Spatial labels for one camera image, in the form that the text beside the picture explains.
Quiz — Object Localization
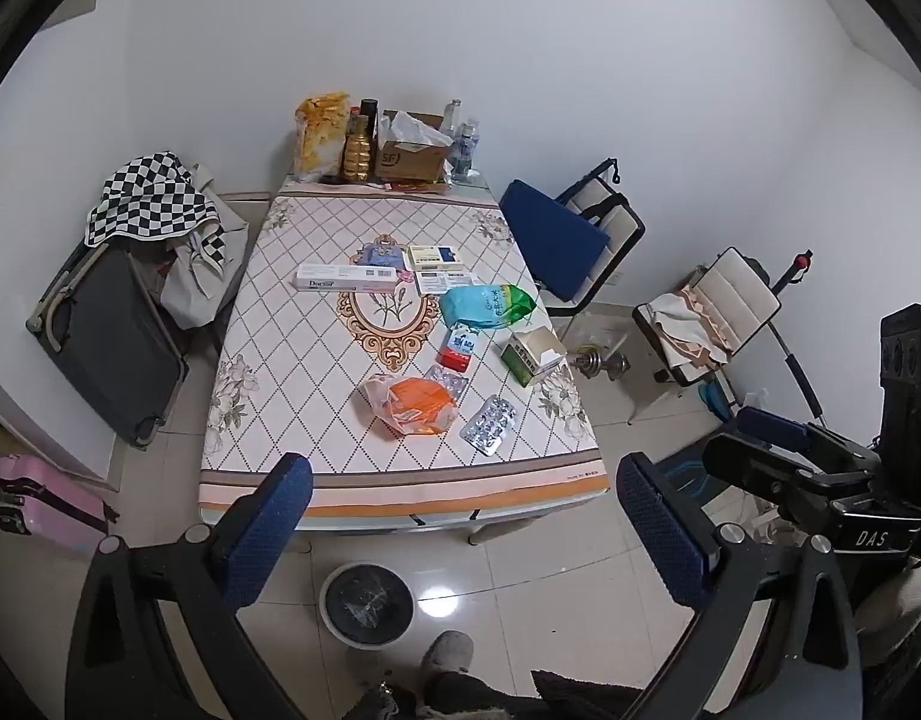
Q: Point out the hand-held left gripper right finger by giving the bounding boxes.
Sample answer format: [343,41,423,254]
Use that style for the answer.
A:
[616,452,862,720]

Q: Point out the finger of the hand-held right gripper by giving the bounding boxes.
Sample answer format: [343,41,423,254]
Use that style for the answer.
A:
[701,431,881,505]
[736,406,881,466]

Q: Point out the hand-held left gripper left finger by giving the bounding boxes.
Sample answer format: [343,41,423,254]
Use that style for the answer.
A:
[66,452,315,720]

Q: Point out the white bin with black bag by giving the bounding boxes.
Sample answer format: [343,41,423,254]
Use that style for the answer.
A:
[317,561,416,646]

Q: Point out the orange plastic bag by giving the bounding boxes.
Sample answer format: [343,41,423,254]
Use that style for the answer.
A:
[361,373,460,437]

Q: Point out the large silver blister pack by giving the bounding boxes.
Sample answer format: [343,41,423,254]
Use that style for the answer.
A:
[460,395,520,457]

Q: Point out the green and white box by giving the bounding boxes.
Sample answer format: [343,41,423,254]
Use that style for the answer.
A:
[501,330,570,389]

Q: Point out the small silver blister pack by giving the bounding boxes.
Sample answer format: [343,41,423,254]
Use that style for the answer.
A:
[422,365,470,400]

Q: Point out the small blue and red carton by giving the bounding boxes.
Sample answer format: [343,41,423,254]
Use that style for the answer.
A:
[439,322,481,374]

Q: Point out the white and pink toothpaste box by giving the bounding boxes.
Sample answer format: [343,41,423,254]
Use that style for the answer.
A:
[295,264,400,293]

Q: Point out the teal and green bag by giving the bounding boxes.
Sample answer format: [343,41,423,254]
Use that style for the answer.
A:
[439,285,538,331]

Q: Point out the purple printed packet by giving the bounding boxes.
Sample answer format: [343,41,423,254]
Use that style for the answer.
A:
[359,240,403,271]

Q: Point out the white printed box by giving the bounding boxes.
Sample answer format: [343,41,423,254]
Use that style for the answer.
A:
[413,270,476,295]

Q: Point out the white and blue medicine box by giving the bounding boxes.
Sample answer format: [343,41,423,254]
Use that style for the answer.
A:
[406,245,465,271]

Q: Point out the blue slippers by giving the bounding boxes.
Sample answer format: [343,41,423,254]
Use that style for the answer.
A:
[698,382,740,422]

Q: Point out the cream chair with cloth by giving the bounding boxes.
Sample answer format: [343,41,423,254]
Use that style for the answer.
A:
[631,247,785,391]

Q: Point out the black pole with red knob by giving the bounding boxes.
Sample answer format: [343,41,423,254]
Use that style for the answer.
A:
[767,249,815,293]

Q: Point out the grey fuzzy slipper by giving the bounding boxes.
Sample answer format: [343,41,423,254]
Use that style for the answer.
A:
[422,630,476,691]
[854,562,921,640]

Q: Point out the chrome dumbbell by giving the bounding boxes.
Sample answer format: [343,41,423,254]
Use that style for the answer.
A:
[569,349,628,381]

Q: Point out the pink suitcase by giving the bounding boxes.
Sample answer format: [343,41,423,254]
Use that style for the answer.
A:
[0,456,120,560]

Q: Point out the grey folded cot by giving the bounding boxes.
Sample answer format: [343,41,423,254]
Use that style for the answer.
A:
[25,240,191,451]

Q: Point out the beige tote bag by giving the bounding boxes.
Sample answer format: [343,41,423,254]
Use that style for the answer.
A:
[160,165,251,331]

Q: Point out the blue cushion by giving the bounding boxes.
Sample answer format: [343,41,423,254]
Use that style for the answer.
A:
[499,180,611,305]

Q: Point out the black and white checkered cloth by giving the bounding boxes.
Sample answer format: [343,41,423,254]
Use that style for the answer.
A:
[85,154,229,271]

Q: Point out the golden bottle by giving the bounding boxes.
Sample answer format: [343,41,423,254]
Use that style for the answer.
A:
[342,116,379,182]

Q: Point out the yellow snack bag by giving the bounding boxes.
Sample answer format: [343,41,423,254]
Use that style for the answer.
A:
[293,94,352,181]

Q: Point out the cardboard box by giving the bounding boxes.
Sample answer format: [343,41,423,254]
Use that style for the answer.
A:
[377,111,454,182]

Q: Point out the clear plastic water bottle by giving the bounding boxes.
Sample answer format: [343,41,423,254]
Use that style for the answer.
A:
[449,120,481,181]

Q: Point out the cream chair with black frame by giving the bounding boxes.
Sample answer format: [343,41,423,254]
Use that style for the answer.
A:
[539,159,647,320]

